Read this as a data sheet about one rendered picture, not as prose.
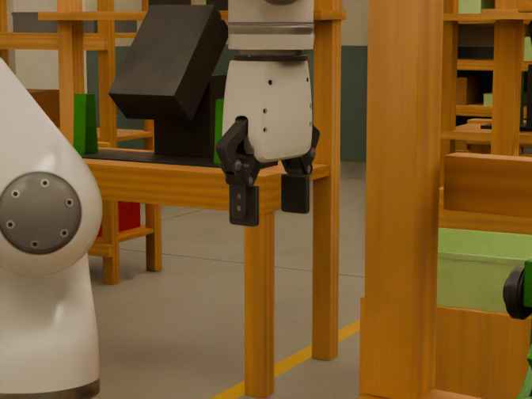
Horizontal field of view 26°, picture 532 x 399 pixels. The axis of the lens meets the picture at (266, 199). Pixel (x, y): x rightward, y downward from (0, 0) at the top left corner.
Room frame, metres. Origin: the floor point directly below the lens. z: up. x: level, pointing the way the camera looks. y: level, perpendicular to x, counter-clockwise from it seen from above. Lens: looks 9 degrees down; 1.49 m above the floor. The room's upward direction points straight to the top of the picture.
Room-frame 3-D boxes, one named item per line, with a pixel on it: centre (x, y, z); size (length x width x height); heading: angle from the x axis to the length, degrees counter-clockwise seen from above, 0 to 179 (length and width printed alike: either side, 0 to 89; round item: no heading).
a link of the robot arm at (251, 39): (1.15, -0.01, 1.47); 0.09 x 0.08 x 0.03; 146
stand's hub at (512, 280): (1.55, -0.35, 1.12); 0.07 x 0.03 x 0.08; 146
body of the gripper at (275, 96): (1.15, 0.00, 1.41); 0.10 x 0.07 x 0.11; 146
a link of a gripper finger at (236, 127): (1.11, 0.02, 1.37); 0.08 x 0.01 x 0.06; 146
